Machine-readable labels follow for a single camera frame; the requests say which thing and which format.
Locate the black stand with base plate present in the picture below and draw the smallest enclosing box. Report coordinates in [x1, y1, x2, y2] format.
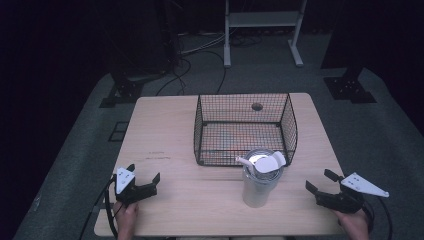
[320, 0, 378, 105]
[99, 49, 174, 109]

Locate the black wire basket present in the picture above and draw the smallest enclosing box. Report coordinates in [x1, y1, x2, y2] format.
[192, 92, 299, 167]

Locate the black floor cable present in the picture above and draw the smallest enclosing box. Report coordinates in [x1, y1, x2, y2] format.
[155, 49, 228, 97]

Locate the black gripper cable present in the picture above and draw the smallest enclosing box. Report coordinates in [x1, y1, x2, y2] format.
[78, 176, 120, 240]
[362, 195, 394, 240]

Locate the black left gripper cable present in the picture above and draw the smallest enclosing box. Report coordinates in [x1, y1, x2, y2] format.
[78, 176, 120, 240]

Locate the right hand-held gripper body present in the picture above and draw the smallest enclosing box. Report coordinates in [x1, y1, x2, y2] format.
[314, 171, 390, 215]

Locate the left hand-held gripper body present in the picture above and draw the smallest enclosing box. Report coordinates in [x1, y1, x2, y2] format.
[114, 166, 158, 207]

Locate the white metal desk frame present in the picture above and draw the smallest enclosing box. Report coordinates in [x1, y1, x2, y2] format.
[223, 0, 308, 69]

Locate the person's right hand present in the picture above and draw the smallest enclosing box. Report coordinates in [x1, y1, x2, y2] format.
[333, 208, 371, 240]

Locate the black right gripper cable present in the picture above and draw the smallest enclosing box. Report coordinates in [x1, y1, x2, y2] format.
[362, 195, 394, 240]

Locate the person's left hand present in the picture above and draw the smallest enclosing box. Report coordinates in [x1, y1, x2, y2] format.
[112, 200, 140, 232]

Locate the white floor cable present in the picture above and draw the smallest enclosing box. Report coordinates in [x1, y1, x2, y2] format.
[179, 31, 228, 56]

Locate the white cup with lid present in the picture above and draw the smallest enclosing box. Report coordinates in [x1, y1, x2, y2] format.
[235, 147, 287, 209]

